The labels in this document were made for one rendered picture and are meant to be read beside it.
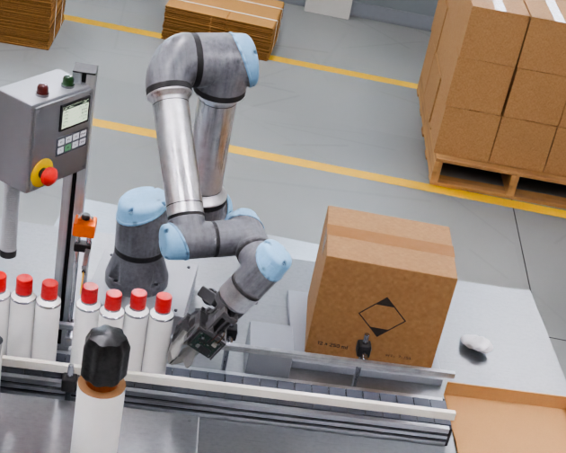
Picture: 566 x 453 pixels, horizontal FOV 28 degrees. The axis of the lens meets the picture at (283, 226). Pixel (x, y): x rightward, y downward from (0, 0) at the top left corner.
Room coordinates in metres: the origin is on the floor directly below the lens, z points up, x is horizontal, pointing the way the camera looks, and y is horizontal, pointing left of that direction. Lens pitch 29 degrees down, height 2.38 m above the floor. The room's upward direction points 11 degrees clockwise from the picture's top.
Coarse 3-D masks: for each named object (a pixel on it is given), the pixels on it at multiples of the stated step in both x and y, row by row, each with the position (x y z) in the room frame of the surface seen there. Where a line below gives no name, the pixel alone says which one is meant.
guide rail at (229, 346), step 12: (60, 324) 1.93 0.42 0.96; (72, 324) 1.94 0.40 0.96; (228, 348) 1.98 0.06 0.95; (240, 348) 1.98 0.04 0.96; (252, 348) 1.98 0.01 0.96; (264, 348) 1.99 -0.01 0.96; (312, 360) 2.00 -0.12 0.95; (324, 360) 2.00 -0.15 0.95; (336, 360) 2.01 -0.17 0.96; (348, 360) 2.01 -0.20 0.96; (360, 360) 2.02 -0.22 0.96; (372, 360) 2.03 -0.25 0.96; (408, 372) 2.03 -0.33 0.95; (420, 372) 2.03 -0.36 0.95; (432, 372) 2.03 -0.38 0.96; (444, 372) 2.04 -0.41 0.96
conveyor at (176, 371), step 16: (16, 368) 1.86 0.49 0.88; (176, 368) 1.97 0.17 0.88; (128, 384) 1.88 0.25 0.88; (144, 384) 1.89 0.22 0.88; (256, 384) 1.97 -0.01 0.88; (272, 384) 1.98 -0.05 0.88; (288, 384) 1.99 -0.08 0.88; (304, 384) 2.00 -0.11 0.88; (240, 400) 1.91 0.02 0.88; (256, 400) 1.91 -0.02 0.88; (272, 400) 1.93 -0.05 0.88; (384, 400) 2.00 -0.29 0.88; (400, 400) 2.02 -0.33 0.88; (416, 400) 2.03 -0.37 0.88; (432, 400) 2.04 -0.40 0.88; (384, 416) 1.95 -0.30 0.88; (400, 416) 1.96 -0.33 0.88; (416, 416) 1.98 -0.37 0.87
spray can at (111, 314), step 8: (112, 296) 1.89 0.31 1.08; (120, 296) 1.90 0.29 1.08; (104, 304) 1.90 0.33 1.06; (112, 304) 1.89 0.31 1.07; (120, 304) 1.90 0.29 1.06; (104, 312) 1.89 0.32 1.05; (112, 312) 1.89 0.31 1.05; (120, 312) 1.90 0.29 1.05; (104, 320) 1.88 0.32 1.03; (112, 320) 1.88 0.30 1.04; (120, 320) 1.89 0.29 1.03
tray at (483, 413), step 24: (456, 384) 2.14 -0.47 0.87; (456, 408) 2.09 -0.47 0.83; (480, 408) 2.11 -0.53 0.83; (504, 408) 2.13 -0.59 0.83; (528, 408) 2.15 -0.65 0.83; (552, 408) 2.16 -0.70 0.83; (456, 432) 2.00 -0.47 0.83; (480, 432) 2.02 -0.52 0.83; (504, 432) 2.04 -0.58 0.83; (528, 432) 2.05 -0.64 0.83; (552, 432) 2.07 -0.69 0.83
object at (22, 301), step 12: (24, 276) 1.90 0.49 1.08; (24, 288) 1.88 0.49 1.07; (12, 300) 1.88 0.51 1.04; (24, 300) 1.87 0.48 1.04; (12, 312) 1.87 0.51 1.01; (24, 312) 1.87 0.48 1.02; (12, 324) 1.87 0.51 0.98; (24, 324) 1.87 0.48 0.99; (12, 336) 1.87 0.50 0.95; (24, 336) 1.87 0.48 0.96; (12, 348) 1.87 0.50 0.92; (24, 348) 1.87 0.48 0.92
